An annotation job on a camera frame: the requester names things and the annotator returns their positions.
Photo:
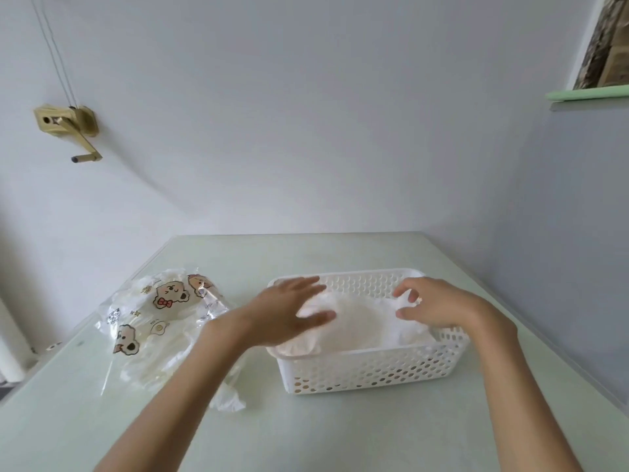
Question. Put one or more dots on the white column radiator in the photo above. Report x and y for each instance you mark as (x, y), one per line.
(10, 349)

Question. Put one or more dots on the person's right forearm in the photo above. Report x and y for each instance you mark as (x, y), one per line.
(526, 403)

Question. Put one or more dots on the person's left forearm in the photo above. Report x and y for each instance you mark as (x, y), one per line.
(172, 408)

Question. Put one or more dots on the clear bear-print plastic bag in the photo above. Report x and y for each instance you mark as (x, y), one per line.
(157, 314)

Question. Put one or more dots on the person's left hand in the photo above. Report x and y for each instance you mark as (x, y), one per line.
(280, 314)

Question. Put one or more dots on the brass wall crank winch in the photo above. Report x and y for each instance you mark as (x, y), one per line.
(83, 120)

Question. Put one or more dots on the pale green shelf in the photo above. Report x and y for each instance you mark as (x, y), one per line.
(589, 93)

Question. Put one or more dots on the person's right hand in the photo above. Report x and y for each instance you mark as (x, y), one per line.
(442, 307)

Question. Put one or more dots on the stack of white gloves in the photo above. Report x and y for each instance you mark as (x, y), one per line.
(368, 324)

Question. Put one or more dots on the white perforated plastic basket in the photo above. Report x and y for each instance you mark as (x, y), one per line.
(373, 373)

